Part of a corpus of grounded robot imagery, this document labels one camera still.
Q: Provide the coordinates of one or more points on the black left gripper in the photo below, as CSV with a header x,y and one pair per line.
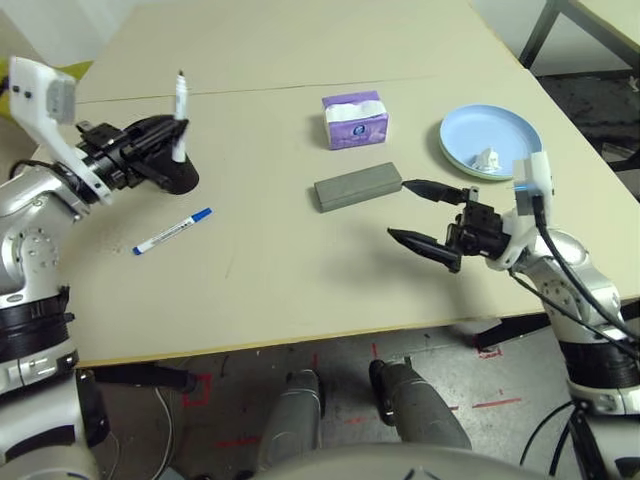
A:
x,y
107,150

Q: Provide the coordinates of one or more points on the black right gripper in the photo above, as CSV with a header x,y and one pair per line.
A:
x,y
480,232

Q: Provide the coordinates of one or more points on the white marker black tip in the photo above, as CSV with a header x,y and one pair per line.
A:
x,y
180,100

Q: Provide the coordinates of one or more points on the white paper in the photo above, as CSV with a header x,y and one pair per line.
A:
x,y
486,159

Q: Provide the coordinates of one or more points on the grey glasses case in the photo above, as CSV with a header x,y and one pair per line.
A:
x,y
357,187

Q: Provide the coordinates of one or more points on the white marker blue cap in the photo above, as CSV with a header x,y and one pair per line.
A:
x,y
172,231

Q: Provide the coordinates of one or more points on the blue plate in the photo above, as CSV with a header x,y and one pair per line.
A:
x,y
485,127

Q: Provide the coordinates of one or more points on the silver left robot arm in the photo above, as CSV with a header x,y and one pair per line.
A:
x,y
30,250

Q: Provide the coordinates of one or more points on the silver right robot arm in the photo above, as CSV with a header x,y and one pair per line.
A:
x,y
575,260

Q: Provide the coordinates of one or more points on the black plastic cup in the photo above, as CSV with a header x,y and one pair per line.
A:
x,y
182,177

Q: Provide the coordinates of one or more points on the green plate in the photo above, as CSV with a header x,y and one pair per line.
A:
x,y
457,167

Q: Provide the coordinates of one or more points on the purple tissue pack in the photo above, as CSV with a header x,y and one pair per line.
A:
x,y
355,130

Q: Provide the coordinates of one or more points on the black table foot bar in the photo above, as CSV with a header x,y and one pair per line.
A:
x,y
505,332
135,376

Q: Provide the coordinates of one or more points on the grey robot right leg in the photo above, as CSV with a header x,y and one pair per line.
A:
x,y
420,410

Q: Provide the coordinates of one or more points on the grey robot leg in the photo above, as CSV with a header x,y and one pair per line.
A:
x,y
292,420
420,410

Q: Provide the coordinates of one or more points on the grey robot left leg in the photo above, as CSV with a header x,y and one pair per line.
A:
x,y
292,420

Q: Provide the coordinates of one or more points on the light grey robot torso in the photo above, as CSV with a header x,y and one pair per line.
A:
x,y
375,465

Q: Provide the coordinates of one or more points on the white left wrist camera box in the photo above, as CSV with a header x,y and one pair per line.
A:
x,y
35,95

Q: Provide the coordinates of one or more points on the beige table black frame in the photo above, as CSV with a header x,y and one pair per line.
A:
x,y
542,30

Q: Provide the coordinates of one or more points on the white tie on table frame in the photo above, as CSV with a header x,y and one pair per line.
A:
x,y
635,84

